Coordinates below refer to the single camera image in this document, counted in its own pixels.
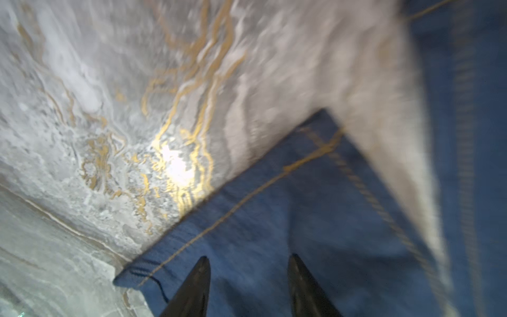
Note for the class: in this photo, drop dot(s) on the dark blue denim trousers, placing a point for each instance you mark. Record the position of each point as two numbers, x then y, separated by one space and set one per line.
315 195

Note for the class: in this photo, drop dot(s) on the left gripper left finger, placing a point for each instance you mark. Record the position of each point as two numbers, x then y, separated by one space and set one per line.
191 299

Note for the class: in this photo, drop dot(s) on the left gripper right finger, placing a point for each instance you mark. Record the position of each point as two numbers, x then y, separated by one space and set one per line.
307 298

